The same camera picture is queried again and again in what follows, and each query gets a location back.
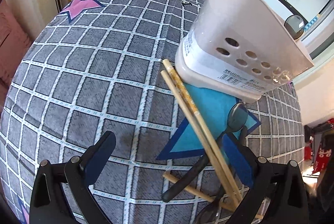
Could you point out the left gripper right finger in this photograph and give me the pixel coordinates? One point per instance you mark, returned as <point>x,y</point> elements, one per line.
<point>288,202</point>

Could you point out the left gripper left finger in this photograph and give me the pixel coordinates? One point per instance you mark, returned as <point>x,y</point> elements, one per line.
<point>48,202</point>

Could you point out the grey checked star tablecloth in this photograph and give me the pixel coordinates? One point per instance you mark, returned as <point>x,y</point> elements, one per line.
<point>98,72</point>

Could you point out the white plastic utensil holder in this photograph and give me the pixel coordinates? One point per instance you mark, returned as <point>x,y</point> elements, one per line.
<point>241,48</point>

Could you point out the pink plastic stool stack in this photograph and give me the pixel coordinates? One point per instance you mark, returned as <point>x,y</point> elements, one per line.
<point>14,45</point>

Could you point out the blue patterned chopstick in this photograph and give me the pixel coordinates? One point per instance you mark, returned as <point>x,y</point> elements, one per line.
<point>311,23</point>

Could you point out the bamboo chopstick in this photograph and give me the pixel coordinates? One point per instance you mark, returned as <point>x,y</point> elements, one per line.
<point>196,192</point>
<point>178,82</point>
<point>208,143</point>

